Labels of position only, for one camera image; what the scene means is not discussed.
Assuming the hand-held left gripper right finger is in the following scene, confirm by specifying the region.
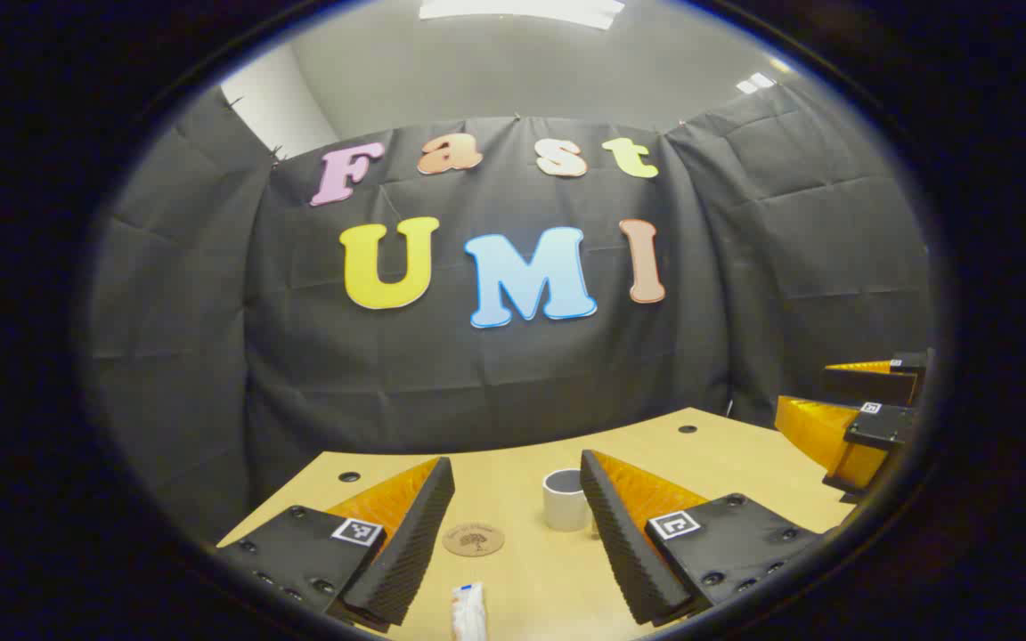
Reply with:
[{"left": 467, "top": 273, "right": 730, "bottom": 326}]
[{"left": 579, "top": 449, "right": 827, "bottom": 627}]

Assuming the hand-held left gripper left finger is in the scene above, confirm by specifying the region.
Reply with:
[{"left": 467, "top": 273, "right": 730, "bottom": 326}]
[{"left": 213, "top": 456, "right": 457, "bottom": 635}]

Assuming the round cork coaster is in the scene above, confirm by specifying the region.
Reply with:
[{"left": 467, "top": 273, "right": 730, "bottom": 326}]
[{"left": 442, "top": 522, "right": 506, "bottom": 558}]

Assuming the white cup with wooden handle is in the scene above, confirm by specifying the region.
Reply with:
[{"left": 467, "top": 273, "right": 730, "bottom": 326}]
[{"left": 541, "top": 468, "right": 592, "bottom": 533}]

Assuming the white toothpaste tube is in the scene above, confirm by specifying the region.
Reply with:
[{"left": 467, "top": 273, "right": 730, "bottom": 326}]
[{"left": 451, "top": 582, "right": 488, "bottom": 641}]

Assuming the wooden desktop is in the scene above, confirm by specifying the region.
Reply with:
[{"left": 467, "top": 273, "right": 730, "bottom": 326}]
[{"left": 215, "top": 407, "right": 857, "bottom": 641}]

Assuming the long ceiling light panel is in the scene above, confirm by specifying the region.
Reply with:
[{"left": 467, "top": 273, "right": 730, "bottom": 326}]
[{"left": 419, "top": 0, "right": 626, "bottom": 30}]

